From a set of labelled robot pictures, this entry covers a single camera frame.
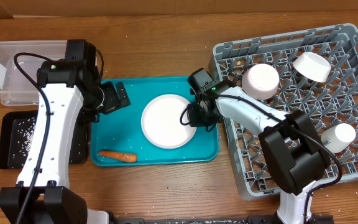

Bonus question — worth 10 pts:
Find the pink bowl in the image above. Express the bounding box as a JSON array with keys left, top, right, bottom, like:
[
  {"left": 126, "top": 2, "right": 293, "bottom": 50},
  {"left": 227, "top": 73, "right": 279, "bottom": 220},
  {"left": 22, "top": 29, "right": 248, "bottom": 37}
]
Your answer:
[{"left": 242, "top": 63, "right": 280, "bottom": 100}]

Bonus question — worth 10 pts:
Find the pale green bowl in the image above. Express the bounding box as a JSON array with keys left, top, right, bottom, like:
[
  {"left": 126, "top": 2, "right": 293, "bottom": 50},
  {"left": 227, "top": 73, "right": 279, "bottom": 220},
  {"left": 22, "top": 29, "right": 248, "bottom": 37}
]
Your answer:
[{"left": 293, "top": 52, "right": 331, "bottom": 83}]

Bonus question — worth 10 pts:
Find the white paper cup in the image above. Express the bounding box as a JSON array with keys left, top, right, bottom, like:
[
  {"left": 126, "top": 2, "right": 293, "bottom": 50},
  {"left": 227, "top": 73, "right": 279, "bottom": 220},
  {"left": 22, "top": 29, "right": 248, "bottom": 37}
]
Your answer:
[{"left": 321, "top": 123, "right": 356, "bottom": 153}]

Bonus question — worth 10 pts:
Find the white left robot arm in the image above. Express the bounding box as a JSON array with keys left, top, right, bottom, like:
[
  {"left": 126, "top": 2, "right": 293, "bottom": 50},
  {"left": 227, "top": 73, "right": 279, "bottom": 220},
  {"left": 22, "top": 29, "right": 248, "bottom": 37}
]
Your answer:
[{"left": 0, "top": 40, "right": 130, "bottom": 223}]

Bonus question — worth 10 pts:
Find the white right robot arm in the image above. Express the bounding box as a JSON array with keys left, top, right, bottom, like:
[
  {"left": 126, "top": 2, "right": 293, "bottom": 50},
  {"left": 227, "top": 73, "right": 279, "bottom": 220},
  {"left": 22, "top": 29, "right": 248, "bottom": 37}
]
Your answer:
[{"left": 182, "top": 68, "right": 333, "bottom": 223}]

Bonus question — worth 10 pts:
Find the clear plastic waste bin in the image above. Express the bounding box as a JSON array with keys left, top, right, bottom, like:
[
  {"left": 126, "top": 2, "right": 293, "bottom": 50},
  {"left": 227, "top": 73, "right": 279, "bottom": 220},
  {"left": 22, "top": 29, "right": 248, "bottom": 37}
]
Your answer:
[{"left": 0, "top": 40, "right": 67, "bottom": 106}]

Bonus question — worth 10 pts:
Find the grey dishwasher rack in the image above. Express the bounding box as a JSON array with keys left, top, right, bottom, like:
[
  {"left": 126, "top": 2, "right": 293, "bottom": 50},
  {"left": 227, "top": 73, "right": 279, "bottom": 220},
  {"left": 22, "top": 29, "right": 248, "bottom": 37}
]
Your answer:
[{"left": 208, "top": 22, "right": 358, "bottom": 201}]

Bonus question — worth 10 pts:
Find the orange carrot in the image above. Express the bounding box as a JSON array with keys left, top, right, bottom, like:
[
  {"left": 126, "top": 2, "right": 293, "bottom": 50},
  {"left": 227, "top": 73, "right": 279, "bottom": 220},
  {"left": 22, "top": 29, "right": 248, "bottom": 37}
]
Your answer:
[{"left": 98, "top": 151, "right": 137, "bottom": 163}]

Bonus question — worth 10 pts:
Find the pile of rice grains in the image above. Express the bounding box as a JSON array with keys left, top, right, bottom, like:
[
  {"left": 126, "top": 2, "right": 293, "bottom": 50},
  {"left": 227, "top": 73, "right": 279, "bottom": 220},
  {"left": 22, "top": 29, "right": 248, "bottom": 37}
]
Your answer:
[{"left": 15, "top": 118, "right": 36, "bottom": 156}]

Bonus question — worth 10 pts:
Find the black plastic tray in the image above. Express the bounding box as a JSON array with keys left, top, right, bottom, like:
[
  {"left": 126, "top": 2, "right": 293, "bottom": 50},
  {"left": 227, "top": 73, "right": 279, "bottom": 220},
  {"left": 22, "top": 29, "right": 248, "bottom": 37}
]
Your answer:
[{"left": 0, "top": 110, "right": 90, "bottom": 169}]

